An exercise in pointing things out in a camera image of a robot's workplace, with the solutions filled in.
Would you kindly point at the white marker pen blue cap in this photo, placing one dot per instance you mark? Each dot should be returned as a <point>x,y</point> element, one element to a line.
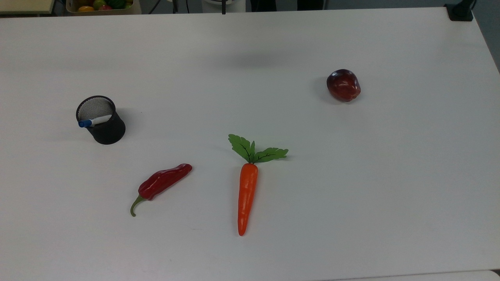
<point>97,120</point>

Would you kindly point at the black mesh pen cup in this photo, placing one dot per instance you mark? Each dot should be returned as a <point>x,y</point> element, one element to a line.
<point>107,132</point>

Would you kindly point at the orange carrot green leaves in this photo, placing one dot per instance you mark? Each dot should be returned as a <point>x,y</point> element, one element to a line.
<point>247,191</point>

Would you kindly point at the red chili pepper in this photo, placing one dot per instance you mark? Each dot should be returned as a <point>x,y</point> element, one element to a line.
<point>162,182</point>

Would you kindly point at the dark red apple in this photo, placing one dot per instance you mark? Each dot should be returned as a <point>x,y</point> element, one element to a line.
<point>343,86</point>

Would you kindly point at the beige box of fruit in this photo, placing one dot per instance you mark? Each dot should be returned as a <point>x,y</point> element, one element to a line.
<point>117,11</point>

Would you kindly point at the dark green fruit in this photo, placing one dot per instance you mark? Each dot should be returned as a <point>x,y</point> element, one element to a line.
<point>116,3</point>

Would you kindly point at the small red fruit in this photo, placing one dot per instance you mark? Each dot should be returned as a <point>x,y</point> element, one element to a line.
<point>105,8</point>

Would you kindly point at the green apple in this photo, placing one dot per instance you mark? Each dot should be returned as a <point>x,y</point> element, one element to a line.
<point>99,3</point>

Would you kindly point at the yellow orange fruit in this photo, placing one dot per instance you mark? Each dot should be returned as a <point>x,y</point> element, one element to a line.
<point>86,8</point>

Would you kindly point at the beige side table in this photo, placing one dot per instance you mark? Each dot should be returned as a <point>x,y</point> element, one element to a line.
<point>23,6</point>

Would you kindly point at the black clamp mount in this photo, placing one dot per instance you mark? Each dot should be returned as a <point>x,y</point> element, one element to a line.
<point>460,13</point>

